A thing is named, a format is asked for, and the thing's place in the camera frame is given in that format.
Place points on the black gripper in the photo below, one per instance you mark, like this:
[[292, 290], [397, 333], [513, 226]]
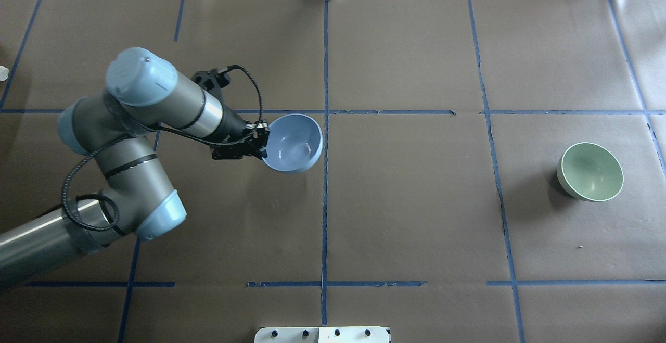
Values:
[[231, 127]]

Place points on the blue bowl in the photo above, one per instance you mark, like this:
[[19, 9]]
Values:
[[294, 145]]

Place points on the green bowl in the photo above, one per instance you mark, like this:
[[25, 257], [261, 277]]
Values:
[[589, 172]]

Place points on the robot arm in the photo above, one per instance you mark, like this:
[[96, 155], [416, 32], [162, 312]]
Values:
[[120, 186]]

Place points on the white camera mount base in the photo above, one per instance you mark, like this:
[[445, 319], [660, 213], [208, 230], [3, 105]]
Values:
[[324, 334]]

